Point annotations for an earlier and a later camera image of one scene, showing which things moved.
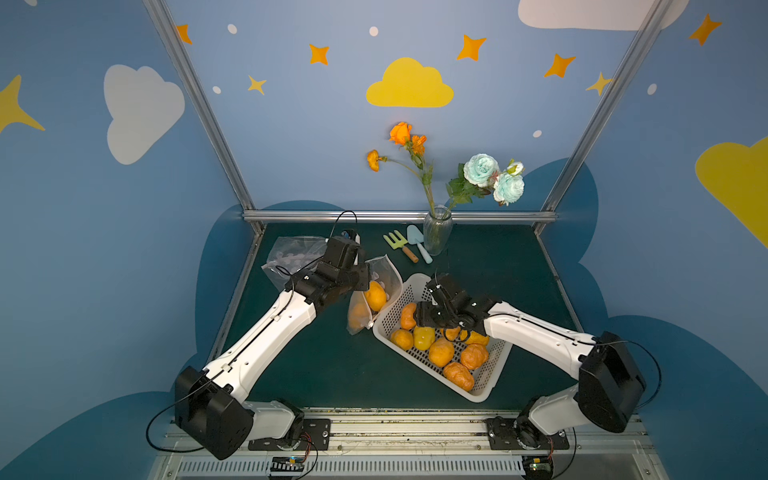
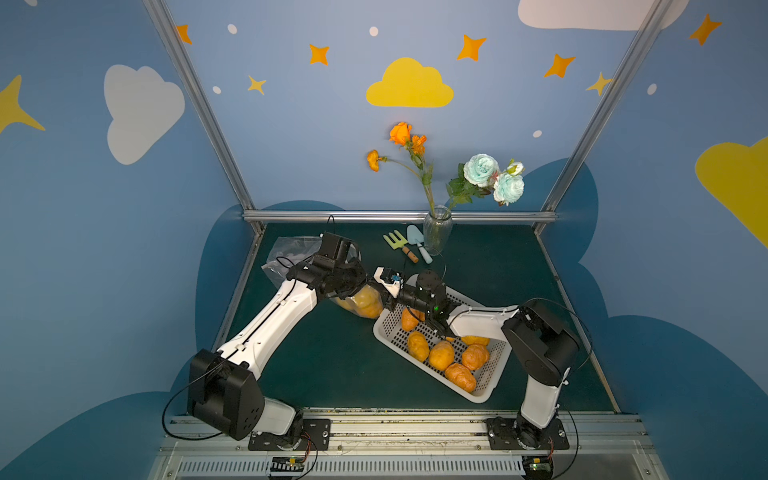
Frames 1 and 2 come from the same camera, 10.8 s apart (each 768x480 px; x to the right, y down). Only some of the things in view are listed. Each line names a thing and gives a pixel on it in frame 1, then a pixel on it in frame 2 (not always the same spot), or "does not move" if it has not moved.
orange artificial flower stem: (401, 135) does not move
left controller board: (286, 466) does not move
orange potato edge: (403, 339) to (418, 346)
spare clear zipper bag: (286, 255) does not move
